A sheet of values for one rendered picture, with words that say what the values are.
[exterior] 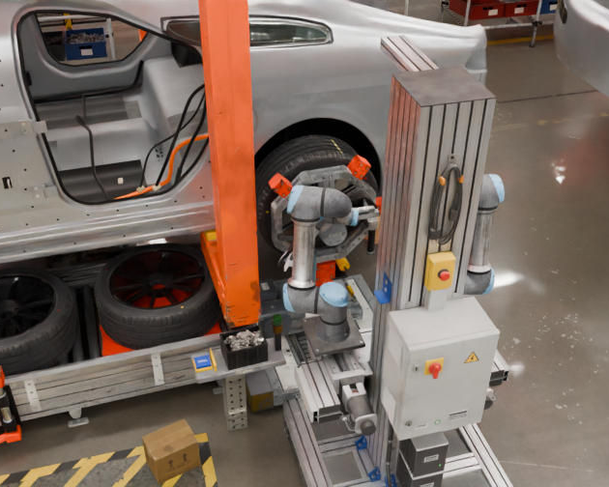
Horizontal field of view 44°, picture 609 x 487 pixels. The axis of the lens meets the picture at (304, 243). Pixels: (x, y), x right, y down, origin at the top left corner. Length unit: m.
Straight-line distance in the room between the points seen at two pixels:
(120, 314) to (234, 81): 1.45
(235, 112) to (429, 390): 1.32
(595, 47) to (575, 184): 1.09
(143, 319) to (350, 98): 1.50
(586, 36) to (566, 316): 2.01
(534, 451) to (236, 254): 1.77
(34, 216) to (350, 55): 1.70
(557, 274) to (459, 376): 2.44
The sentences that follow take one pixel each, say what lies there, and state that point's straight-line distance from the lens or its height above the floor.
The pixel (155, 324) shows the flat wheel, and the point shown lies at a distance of 3.88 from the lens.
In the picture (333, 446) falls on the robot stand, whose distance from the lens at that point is 3.60.
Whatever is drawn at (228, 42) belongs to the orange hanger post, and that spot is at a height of 1.96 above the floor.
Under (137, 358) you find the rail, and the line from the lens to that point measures 3.85.
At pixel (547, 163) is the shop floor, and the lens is 6.36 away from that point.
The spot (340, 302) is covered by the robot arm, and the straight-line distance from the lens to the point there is 3.09.
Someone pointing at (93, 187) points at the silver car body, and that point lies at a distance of 4.36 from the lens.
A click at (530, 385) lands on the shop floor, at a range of 4.35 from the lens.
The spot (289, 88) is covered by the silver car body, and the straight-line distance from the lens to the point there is 3.70.
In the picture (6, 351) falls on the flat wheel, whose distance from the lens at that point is 3.89.
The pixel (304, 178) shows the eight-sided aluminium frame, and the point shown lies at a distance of 3.69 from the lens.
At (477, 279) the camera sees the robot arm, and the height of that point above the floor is 1.03.
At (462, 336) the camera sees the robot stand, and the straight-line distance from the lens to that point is 2.69.
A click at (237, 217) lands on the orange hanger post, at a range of 3.34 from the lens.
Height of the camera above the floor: 3.03
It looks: 36 degrees down
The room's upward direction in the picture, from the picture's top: straight up
